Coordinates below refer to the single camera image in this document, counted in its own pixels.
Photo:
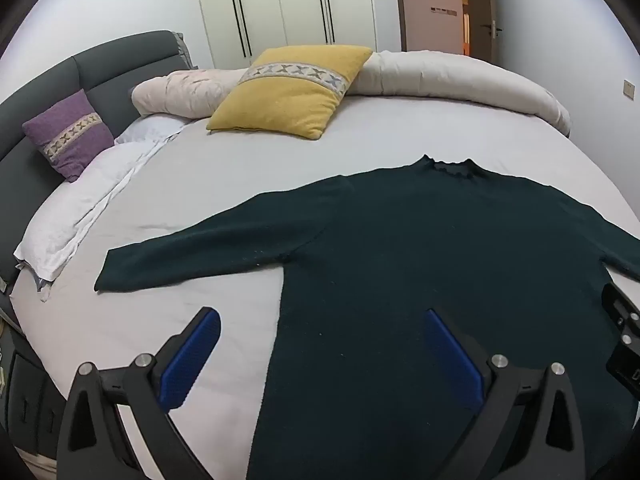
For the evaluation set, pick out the wall switch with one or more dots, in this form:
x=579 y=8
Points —
x=628 y=88

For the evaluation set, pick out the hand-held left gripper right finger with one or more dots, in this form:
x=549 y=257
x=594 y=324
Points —
x=450 y=355

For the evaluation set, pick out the yellow throw pillow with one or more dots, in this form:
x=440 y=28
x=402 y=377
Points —
x=290 y=102

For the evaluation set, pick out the round bed with white sheet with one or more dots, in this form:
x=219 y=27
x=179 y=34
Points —
x=225 y=170

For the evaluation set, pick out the dark nightstand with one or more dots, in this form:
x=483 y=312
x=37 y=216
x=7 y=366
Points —
x=25 y=400

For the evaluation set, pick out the white wardrobe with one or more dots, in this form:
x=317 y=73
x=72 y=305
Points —
x=285 y=5

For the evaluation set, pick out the beige rolled duvet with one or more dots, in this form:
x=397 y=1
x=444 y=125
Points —
x=450 y=75

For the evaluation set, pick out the white bed pillow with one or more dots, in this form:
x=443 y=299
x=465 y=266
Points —
x=80 y=210

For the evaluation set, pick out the grey upholstered headboard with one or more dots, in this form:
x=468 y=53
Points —
x=100 y=70

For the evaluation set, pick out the dark green sweater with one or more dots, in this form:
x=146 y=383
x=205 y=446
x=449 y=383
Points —
x=400 y=260

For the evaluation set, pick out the pale blue bed pillow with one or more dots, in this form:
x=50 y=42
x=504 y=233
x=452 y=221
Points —
x=147 y=129

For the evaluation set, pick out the purple throw pillow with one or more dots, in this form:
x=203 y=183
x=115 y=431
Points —
x=67 y=132

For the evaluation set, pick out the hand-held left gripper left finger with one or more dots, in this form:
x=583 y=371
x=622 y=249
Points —
x=192 y=360

